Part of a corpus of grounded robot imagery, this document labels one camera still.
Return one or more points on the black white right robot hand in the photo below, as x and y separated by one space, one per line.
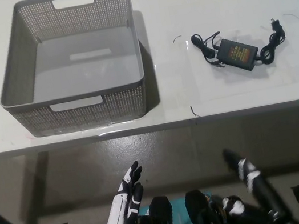
252 178

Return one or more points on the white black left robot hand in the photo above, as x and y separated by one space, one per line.
117 210

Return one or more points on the black teal robot body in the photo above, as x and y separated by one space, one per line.
162 217

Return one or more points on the grey perforated plastic basket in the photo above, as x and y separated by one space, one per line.
87 70

